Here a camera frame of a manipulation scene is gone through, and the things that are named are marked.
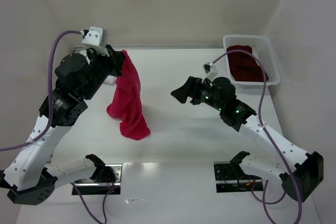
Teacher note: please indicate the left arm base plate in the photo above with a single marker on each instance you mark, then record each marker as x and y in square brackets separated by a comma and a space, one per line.
[107, 179]

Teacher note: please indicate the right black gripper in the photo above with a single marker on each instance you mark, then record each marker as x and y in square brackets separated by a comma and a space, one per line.
[195, 91]

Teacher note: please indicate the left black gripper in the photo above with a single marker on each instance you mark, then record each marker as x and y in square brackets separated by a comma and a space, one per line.
[114, 60]

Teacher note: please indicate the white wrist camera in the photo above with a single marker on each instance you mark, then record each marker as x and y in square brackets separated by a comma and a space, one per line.
[96, 38]
[210, 72]

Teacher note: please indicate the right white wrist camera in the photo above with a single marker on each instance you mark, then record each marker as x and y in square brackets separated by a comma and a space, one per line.
[210, 72]

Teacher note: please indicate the bright red t shirt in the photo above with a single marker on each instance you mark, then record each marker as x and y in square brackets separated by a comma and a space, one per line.
[126, 105]

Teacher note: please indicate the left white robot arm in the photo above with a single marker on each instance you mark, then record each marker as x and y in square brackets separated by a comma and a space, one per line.
[28, 179]

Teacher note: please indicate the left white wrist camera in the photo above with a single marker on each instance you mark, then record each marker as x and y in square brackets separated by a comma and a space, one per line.
[96, 38]

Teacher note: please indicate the white folded t shirt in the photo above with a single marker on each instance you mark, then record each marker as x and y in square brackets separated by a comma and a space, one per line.
[110, 80]

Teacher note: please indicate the dark red t shirt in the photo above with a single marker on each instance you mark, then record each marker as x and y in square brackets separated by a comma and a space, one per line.
[244, 68]

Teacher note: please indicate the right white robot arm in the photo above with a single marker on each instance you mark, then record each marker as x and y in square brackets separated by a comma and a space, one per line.
[298, 171]

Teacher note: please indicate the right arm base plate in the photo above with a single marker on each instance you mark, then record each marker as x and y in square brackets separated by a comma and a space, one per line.
[228, 182]

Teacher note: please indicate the white plastic basket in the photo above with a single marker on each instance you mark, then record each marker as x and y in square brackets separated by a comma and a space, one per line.
[262, 50]

